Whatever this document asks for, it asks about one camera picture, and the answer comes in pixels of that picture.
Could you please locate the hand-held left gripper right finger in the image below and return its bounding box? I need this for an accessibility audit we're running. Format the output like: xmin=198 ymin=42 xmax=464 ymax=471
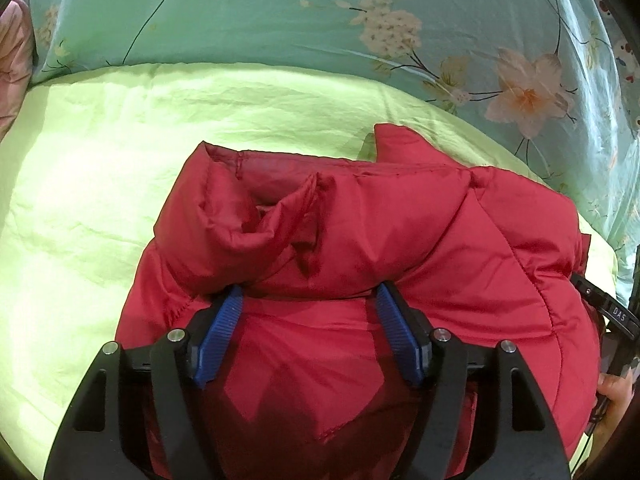
xmin=374 ymin=280 xmax=572 ymax=480

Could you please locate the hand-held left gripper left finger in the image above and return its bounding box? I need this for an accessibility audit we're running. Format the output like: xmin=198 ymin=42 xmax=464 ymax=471
xmin=44 ymin=284 xmax=245 ymax=480

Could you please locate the red puffer jacket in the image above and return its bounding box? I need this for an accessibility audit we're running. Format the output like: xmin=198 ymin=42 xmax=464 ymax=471
xmin=116 ymin=124 xmax=603 ymax=480

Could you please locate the person's right hand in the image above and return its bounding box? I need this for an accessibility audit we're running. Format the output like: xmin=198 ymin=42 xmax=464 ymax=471
xmin=595 ymin=372 xmax=638 ymax=448

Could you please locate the light green bed sheet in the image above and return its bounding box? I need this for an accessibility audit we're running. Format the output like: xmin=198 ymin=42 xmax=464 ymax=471
xmin=0 ymin=62 xmax=618 ymax=480

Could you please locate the pink quilt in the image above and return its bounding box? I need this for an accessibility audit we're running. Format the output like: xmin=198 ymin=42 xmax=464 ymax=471
xmin=0 ymin=0 xmax=37 ymax=143

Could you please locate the black cable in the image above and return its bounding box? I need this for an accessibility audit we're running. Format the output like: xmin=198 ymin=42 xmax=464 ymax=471
xmin=577 ymin=395 xmax=610 ymax=448

